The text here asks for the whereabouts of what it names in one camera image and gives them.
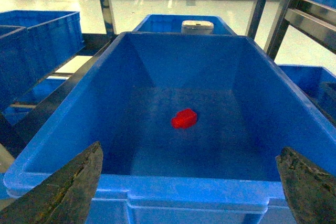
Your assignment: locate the blue bin at left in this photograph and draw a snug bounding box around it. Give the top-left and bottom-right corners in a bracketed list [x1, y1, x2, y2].
[1, 10, 84, 110]

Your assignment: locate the blue bin behind large bin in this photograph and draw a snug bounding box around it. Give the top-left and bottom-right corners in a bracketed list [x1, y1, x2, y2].
[134, 14, 236, 35]

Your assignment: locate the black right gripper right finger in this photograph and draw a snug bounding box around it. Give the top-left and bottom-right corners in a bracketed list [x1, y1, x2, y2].
[276, 147, 335, 223]

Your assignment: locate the red toy block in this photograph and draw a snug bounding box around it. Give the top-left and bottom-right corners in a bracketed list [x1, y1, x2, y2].
[171, 108, 197, 129]

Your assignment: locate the white device in bin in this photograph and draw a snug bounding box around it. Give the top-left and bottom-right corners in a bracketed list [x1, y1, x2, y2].
[181, 20, 214, 35]

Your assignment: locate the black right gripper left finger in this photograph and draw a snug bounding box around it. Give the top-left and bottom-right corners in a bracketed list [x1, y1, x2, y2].
[1, 141, 103, 223]

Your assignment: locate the large blue bin left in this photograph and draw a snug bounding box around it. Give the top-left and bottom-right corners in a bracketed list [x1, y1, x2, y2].
[4, 32, 335, 223]

